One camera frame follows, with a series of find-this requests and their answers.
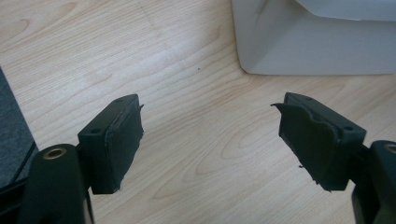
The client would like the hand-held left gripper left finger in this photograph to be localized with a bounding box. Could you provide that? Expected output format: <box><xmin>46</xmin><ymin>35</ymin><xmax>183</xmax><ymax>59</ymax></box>
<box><xmin>17</xmin><ymin>93</ymin><xmax>145</xmax><ymax>224</ymax></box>

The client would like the dark grey mat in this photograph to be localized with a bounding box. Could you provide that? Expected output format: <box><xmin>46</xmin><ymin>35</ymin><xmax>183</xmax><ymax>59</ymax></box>
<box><xmin>0</xmin><ymin>66</ymin><xmax>39</xmax><ymax>190</ymax></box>

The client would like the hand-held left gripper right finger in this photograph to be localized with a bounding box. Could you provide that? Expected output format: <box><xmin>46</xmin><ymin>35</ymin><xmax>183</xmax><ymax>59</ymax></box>
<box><xmin>270</xmin><ymin>91</ymin><xmax>396</xmax><ymax>224</ymax></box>

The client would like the white plastic container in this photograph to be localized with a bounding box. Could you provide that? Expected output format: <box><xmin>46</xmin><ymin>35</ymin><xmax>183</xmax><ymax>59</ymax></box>
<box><xmin>231</xmin><ymin>0</ymin><xmax>396</xmax><ymax>76</ymax></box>

